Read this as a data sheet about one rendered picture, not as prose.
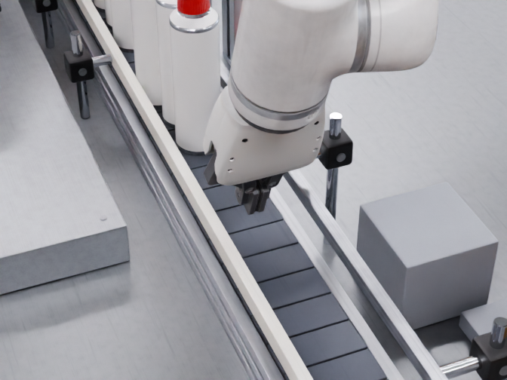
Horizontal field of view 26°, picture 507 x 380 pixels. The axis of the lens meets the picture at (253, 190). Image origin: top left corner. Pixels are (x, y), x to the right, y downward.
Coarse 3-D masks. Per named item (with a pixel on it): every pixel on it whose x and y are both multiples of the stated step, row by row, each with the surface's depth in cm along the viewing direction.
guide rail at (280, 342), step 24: (96, 24) 136; (120, 72) 129; (144, 96) 124; (144, 120) 123; (168, 144) 117; (192, 192) 111; (216, 216) 108; (216, 240) 106; (240, 264) 102; (240, 288) 102; (264, 312) 97; (288, 360) 93
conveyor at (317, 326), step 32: (128, 96) 130; (192, 160) 120; (224, 192) 116; (224, 224) 112; (256, 224) 112; (256, 256) 108; (288, 256) 108; (288, 288) 105; (320, 288) 105; (256, 320) 102; (288, 320) 102; (320, 320) 102; (320, 352) 98; (352, 352) 99
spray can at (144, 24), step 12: (132, 0) 120; (144, 0) 119; (132, 12) 121; (144, 12) 120; (132, 24) 123; (144, 24) 121; (156, 24) 121; (144, 36) 122; (156, 36) 122; (144, 48) 123; (156, 48) 123; (144, 60) 124; (156, 60) 124; (144, 72) 125; (156, 72) 125; (144, 84) 126; (156, 84) 126; (156, 96) 127; (156, 108) 128
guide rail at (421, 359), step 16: (224, 80) 118; (288, 176) 106; (304, 192) 103; (320, 208) 101; (320, 224) 101; (336, 224) 100; (336, 240) 98; (352, 256) 96; (352, 272) 96; (368, 272) 95; (368, 288) 93; (384, 304) 92; (384, 320) 92; (400, 320) 90; (400, 336) 89; (416, 336) 89; (416, 352) 87; (416, 368) 88; (432, 368) 86
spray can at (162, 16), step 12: (156, 0) 116; (168, 0) 115; (156, 12) 117; (168, 12) 116; (168, 24) 116; (168, 36) 117; (168, 48) 118; (168, 60) 119; (168, 72) 120; (168, 84) 122; (168, 96) 123; (168, 108) 124; (168, 120) 125
